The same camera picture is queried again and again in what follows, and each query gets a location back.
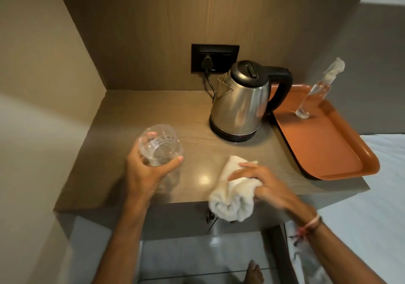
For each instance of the person's left hand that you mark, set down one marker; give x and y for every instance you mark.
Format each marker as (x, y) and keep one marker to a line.
(144, 174)

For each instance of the white towel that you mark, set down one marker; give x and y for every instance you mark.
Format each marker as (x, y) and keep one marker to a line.
(231, 195)

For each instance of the stainless steel electric kettle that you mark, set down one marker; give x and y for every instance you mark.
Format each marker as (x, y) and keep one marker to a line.
(243, 103)

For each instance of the person's right forearm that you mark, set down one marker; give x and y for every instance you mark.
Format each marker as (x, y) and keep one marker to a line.
(335, 249)

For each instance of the person's right fingers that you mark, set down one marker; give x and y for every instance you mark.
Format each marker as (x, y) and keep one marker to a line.
(245, 171)

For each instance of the person's left thumb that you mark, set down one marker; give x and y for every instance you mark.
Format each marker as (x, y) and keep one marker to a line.
(167, 165)

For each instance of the person's left forearm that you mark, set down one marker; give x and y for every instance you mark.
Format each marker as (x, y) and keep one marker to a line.
(121, 242)

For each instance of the person's right hand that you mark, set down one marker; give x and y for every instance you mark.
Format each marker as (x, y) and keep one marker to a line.
(269, 184)

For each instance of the clear drinking glass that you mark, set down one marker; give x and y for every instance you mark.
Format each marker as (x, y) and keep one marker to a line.
(159, 152)

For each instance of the orange plastic tray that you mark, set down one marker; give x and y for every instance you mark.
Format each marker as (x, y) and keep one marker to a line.
(322, 138)

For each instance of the red thread wristband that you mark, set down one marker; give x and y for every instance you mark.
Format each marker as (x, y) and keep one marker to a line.
(311, 225)

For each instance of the clear spray bottle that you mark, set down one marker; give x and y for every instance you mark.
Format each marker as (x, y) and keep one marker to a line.
(318, 89)

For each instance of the white bed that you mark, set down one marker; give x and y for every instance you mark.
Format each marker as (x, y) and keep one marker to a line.
(368, 198)

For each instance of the person's foot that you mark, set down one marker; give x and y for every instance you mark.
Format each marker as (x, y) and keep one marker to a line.
(253, 272)

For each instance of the black wall socket plate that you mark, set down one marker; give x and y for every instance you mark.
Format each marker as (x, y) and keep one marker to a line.
(215, 58)

